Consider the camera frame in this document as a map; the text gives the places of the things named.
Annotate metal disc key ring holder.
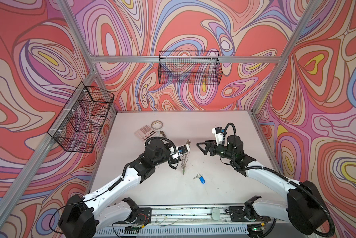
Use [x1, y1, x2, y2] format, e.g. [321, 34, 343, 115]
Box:
[180, 139, 191, 170]

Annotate white oval puck on rail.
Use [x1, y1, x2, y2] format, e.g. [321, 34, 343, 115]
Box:
[211, 207, 221, 221]

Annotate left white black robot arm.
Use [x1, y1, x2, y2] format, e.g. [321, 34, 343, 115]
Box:
[58, 137, 190, 238]

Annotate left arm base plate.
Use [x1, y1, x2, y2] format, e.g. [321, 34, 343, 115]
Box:
[109, 207, 152, 225]

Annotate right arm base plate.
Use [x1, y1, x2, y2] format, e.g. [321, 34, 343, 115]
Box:
[225, 206, 271, 222]

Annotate black wire basket left wall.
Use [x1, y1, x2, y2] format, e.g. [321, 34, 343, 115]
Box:
[47, 82, 114, 153]

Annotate black wire basket back wall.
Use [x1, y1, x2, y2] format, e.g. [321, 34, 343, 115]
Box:
[158, 50, 223, 85]

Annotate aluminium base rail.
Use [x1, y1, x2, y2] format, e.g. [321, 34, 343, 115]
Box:
[61, 203, 321, 238]

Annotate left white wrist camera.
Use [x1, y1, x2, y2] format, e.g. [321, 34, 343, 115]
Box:
[170, 145, 187, 156]

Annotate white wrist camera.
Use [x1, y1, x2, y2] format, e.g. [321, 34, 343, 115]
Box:
[170, 145, 187, 156]
[212, 127, 224, 146]

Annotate black wire basket wall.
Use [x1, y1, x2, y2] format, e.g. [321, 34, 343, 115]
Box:
[47, 82, 114, 153]
[158, 50, 223, 85]

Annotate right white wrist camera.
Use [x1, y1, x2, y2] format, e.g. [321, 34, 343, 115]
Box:
[212, 127, 224, 146]

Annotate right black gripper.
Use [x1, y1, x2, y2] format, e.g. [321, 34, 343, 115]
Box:
[197, 139, 235, 161]

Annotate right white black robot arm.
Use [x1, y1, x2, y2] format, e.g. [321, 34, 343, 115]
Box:
[196, 123, 335, 238]

